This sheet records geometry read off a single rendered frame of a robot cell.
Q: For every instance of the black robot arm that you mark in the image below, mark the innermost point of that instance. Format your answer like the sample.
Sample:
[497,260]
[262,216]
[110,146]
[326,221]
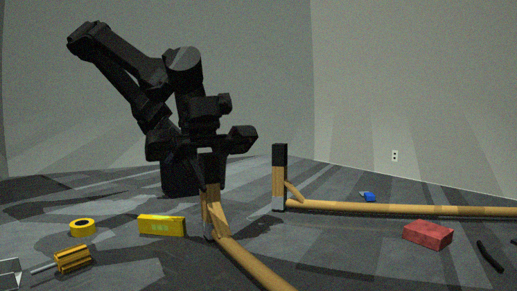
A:
[179,71]

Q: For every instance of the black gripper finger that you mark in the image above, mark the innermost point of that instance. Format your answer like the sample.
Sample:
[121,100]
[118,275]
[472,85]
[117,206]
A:
[185,156]
[223,149]

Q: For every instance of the yellow ring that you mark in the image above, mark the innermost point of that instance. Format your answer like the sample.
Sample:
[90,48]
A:
[82,227]

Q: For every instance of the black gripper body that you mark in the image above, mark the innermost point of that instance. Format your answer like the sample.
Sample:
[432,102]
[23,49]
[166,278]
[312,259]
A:
[203,134]

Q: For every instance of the yellow rectangular block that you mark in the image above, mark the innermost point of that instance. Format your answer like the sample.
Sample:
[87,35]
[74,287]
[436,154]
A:
[162,225]

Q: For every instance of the red rectangular block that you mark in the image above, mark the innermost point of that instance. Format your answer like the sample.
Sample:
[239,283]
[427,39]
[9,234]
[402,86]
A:
[428,234]

